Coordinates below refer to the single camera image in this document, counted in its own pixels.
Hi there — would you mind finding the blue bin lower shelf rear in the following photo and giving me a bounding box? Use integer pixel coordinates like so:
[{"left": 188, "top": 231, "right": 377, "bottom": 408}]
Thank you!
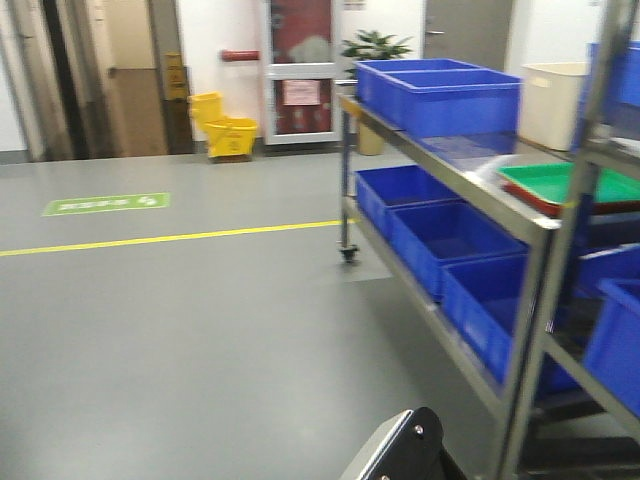
[{"left": 355, "top": 165, "right": 461, "bottom": 240}]

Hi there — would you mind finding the blue bin shelf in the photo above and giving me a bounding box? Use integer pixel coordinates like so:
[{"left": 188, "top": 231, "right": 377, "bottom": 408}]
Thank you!
[
  {"left": 355, "top": 165, "right": 461, "bottom": 240},
  {"left": 390, "top": 202, "right": 526, "bottom": 302},
  {"left": 440, "top": 252, "right": 581, "bottom": 394},
  {"left": 386, "top": 69, "right": 521, "bottom": 139},
  {"left": 353, "top": 57, "right": 496, "bottom": 109}
]

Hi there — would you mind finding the blue bin lower shelf middle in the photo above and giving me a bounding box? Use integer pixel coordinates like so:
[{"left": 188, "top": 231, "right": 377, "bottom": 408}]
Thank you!
[{"left": 390, "top": 202, "right": 526, "bottom": 302}]

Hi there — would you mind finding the blue bin top shelf rear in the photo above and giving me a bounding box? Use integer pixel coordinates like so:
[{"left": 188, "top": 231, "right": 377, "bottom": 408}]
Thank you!
[{"left": 353, "top": 57, "right": 496, "bottom": 109}]

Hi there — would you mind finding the blue bin lower shelf front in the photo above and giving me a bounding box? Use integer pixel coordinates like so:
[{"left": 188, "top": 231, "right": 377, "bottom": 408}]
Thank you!
[{"left": 440, "top": 252, "right": 581, "bottom": 394}]

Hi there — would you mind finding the blue bin top shelf front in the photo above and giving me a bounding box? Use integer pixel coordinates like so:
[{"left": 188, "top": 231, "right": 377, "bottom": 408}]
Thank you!
[{"left": 386, "top": 69, "right": 521, "bottom": 139}]

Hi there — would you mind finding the steel shelf cart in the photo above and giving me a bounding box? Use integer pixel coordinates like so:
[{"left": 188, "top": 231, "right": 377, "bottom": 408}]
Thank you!
[{"left": 340, "top": 1, "right": 639, "bottom": 479}]

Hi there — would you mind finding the yellow mop bucket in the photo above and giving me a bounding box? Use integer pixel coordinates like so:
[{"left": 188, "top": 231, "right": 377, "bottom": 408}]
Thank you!
[{"left": 188, "top": 91, "right": 258, "bottom": 163}]

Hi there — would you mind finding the green floor sticker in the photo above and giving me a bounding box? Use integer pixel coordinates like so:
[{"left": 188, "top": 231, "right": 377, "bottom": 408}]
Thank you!
[{"left": 42, "top": 192, "right": 171, "bottom": 217}]

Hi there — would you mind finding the glass fire cabinet door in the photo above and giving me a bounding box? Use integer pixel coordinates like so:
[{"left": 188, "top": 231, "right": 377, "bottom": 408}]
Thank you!
[{"left": 258, "top": 1, "right": 341, "bottom": 146}]

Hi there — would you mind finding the potted green plant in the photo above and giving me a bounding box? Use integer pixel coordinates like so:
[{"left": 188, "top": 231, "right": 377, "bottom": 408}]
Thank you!
[{"left": 341, "top": 29, "right": 412, "bottom": 156}]

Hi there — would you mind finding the black grey robot part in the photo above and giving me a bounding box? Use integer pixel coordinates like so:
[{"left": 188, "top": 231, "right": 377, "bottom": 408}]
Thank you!
[{"left": 341, "top": 407, "right": 466, "bottom": 479}]

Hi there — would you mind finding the green plastic tray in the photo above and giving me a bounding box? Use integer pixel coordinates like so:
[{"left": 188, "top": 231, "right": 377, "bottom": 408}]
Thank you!
[{"left": 498, "top": 162, "right": 639, "bottom": 205}]

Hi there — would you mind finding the beige plastic tub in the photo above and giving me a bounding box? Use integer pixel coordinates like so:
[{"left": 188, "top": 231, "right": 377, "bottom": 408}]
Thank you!
[{"left": 518, "top": 62, "right": 588, "bottom": 152}]

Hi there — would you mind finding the red plastic tray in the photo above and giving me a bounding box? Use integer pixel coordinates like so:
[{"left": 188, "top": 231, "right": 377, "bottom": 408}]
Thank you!
[{"left": 503, "top": 180, "right": 639, "bottom": 218}]

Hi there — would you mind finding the blue bin far right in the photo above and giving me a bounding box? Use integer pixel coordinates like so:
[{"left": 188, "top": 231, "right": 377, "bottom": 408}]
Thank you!
[{"left": 582, "top": 277, "right": 640, "bottom": 419}]

